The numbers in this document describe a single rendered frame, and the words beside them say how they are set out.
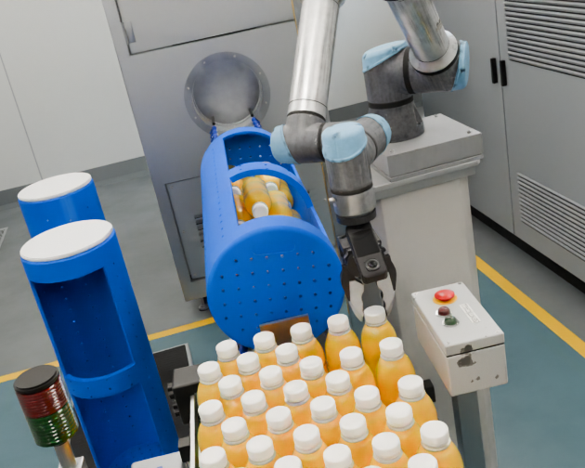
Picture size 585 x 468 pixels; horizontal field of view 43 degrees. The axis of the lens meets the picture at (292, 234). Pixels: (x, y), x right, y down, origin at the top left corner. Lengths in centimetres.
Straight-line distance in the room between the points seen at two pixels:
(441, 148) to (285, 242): 55
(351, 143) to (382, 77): 64
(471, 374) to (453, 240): 74
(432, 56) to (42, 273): 124
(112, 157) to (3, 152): 90
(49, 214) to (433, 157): 153
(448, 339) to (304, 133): 46
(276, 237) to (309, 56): 36
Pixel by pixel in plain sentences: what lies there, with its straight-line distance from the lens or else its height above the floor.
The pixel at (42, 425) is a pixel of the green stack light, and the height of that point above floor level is 120.
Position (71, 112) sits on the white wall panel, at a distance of 667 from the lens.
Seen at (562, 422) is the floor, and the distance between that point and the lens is 285.
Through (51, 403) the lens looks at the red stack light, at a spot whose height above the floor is 123.
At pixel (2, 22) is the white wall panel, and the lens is 662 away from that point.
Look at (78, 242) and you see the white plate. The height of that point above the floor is 104.
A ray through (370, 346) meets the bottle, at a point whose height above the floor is 103.
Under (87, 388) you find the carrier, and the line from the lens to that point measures 241.
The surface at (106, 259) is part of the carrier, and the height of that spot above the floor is 97.
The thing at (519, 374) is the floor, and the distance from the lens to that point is 308.
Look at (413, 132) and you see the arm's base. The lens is 191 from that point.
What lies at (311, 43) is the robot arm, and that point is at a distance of 147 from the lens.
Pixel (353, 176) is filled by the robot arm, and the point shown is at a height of 136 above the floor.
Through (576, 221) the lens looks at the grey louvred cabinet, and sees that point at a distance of 341.
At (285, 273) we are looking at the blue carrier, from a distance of 150.
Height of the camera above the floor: 176
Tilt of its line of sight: 22 degrees down
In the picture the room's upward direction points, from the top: 12 degrees counter-clockwise
